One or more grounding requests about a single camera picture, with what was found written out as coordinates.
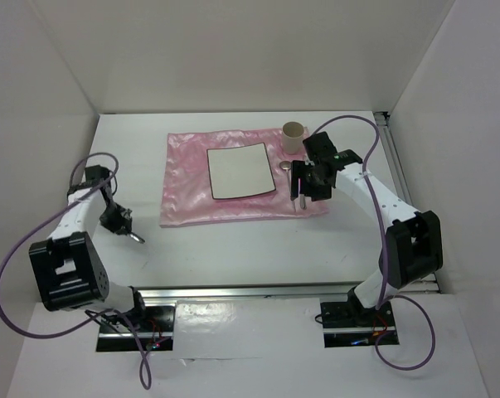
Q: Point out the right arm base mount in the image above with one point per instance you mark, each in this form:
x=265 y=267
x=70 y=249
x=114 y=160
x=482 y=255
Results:
x=341 y=329

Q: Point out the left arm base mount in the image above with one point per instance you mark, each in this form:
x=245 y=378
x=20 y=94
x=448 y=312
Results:
x=154 y=329

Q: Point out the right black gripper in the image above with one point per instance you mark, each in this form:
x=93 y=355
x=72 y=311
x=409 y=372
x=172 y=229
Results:
x=298 y=171

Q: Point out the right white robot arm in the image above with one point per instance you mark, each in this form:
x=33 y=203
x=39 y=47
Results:
x=411 y=244

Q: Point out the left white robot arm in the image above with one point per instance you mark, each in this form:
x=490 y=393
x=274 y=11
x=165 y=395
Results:
x=68 y=270

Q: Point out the beige cup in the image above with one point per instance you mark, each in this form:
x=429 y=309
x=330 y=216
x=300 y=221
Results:
x=292 y=137

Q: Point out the aluminium table rail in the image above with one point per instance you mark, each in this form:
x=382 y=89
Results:
x=341 y=247

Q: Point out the square white plate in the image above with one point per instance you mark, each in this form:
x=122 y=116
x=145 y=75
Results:
x=240 y=172

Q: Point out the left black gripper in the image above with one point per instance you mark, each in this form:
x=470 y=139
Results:
x=124 y=219

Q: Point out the silver fork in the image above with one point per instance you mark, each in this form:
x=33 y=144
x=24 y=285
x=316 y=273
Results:
x=136 y=238

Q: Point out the pink satin cloth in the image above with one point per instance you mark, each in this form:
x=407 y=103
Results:
x=187 y=195

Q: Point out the silver spoon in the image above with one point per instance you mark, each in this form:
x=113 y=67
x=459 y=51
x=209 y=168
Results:
x=286 y=166

